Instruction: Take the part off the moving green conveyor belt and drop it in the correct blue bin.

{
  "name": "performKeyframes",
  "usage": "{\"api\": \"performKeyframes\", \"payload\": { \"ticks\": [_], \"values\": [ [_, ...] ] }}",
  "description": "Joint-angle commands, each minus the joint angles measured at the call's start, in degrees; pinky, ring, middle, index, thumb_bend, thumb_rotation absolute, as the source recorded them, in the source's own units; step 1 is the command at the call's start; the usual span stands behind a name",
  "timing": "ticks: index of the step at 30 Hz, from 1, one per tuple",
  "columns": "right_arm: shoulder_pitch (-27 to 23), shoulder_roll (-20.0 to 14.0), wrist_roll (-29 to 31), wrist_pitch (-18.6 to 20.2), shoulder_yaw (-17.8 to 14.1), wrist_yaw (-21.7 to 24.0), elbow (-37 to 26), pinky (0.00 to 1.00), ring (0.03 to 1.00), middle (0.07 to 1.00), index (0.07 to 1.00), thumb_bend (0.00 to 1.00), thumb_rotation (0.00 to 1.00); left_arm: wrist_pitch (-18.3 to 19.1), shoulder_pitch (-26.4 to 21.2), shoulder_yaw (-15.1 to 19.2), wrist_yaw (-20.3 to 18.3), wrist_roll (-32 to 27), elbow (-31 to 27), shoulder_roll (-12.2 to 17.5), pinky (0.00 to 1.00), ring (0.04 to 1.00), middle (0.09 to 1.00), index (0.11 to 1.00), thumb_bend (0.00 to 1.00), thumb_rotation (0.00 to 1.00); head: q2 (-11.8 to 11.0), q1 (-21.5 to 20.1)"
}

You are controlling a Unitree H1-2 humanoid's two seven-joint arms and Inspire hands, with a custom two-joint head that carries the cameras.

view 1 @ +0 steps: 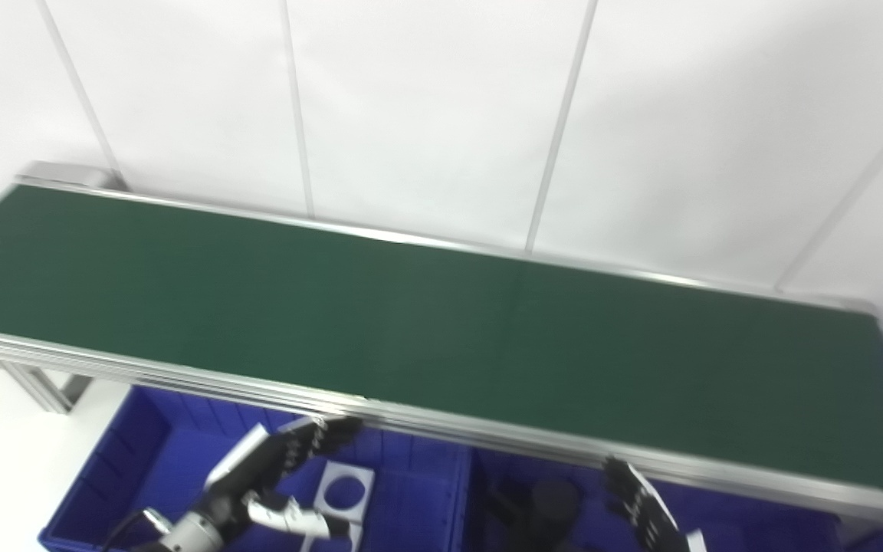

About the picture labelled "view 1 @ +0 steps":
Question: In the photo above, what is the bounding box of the aluminium conveyor support leg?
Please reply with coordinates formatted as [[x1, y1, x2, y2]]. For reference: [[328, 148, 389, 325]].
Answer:
[[1, 360, 94, 415]]

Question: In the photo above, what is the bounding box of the black cylindrical part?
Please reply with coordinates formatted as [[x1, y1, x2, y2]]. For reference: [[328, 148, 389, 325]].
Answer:
[[530, 479, 584, 552]]

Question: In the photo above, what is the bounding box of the blue bin with black parts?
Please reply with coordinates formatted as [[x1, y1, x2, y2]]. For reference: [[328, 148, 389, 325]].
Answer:
[[464, 448, 849, 552]]

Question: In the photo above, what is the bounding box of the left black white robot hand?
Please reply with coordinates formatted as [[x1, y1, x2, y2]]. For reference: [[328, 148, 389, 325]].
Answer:
[[204, 416, 366, 541]]

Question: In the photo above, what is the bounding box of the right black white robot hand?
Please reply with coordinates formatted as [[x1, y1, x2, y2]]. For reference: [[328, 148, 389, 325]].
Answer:
[[602, 456, 707, 552]]

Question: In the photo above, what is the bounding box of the blue bin with white parts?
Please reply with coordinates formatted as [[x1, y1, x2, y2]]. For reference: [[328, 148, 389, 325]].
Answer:
[[38, 383, 477, 552]]

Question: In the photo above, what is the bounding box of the green conveyor belt aluminium frame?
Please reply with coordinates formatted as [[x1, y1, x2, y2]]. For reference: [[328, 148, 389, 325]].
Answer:
[[0, 161, 883, 534]]

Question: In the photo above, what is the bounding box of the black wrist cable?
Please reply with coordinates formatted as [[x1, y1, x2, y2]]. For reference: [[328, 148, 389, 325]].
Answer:
[[100, 508, 159, 552]]

